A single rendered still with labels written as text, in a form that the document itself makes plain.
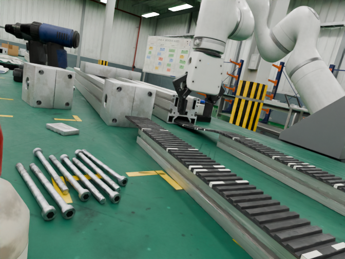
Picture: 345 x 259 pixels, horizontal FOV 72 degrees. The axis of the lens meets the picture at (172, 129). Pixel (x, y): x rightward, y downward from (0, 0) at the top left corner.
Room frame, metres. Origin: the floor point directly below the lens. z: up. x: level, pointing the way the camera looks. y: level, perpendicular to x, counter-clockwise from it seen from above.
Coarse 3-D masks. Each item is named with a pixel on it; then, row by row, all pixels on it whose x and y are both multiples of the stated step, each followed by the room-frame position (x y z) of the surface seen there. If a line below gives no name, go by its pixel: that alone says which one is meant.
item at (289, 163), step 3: (282, 162) 0.37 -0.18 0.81; (285, 162) 0.36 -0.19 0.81; (288, 162) 0.37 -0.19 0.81; (291, 162) 0.37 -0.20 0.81; (294, 162) 0.37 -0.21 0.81; (297, 162) 0.38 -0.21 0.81; (300, 162) 0.38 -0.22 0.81; (303, 162) 0.39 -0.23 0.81; (288, 165) 0.36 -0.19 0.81; (291, 165) 0.35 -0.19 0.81
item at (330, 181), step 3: (321, 177) 0.32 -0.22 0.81; (324, 177) 0.32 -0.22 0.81; (327, 177) 0.32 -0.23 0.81; (330, 177) 0.33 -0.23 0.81; (333, 177) 0.33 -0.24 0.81; (336, 177) 0.33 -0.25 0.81; (339, 177) 0.34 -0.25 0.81; (321, 180) 0.31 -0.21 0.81; (324, 180) 0.31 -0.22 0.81; (327, 180) 0.31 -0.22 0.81; (330, 180) 0.31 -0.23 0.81; (333, 180) 0.31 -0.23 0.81; (336, 180) 0.32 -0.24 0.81; (339, 180) 0.32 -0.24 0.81; (342, 180) 0.32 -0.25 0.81; (327, 183) 0.31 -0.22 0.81; (330, 183) 0.30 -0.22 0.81; (333, 183) 0.31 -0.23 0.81; (336, 183) 0.31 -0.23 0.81
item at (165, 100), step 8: (120, 80) 1.16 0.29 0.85; (128, 80) 1.05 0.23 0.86; (136, 80) 1.18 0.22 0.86; (160, 88) 0.92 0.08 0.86; (160, 96) 0.76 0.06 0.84; (168, 96) 0.69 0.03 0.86; (176, 96) 0.68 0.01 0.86; (160, 104) 0.73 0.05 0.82; (168, 104) 0.68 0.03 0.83; (176, 104) 0.69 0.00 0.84; (192, 104) 0.71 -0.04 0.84; (152, 112) 0.77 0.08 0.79; (160, 112) 0.72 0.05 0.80; (168, 112) 0.67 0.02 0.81; (176, 112) 0.69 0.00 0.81; (192, 112) 0.71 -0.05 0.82; (168, 120) 0.70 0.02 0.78; (192, 120) 0.73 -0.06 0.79
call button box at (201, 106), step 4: (200, 104) 0.83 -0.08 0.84; (204, 104) 0.86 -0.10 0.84; (200, 108) 0.82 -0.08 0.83; (200, 112) 0.83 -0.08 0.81; (212, 112) 0.85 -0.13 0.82; (200, 116) 0.83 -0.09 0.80; (204, 116) 0.84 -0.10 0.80; (196, 120) 0.82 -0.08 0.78; (200, 120) 0.83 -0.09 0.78; (204, 120) 0.84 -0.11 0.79; (208, 120) 0.85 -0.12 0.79
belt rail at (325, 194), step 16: (224, 144) 0.50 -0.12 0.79; (240, 144) 0.46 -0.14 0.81; (256, 160) 0.42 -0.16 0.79; (272, 160) 0.39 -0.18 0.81; (272, 176) 0.38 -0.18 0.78; (288, 176) 0.36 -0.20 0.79; (304, 176) 0.34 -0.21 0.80; (304, 192) 0.33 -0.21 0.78; (320, 192) 0.32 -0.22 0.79; (336, 192) 0.30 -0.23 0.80; (336, 208) 0.29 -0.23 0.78
